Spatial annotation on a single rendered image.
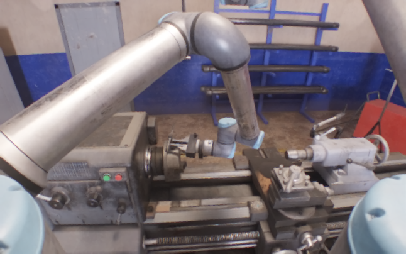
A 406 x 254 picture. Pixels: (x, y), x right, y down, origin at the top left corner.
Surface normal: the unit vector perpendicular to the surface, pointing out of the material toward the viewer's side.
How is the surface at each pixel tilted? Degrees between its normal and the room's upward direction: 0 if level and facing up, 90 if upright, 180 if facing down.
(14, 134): 37
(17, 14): 90
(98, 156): 45
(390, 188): 5
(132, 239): 32
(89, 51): 90
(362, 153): 82
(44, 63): 90
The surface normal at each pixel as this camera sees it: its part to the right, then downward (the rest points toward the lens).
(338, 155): 0.08, 0.41
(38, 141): 0.70, -0.01
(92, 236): 0.05, -0.49
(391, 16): -0.98, 0.04
